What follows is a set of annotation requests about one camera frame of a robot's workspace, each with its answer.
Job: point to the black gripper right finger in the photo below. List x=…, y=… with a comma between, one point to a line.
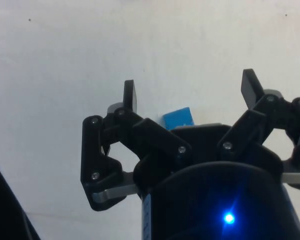
x=250, y=130

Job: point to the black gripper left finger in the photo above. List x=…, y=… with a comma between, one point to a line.
x=100, y=155

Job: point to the blue cube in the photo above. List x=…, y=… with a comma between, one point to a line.
x=178, y=118

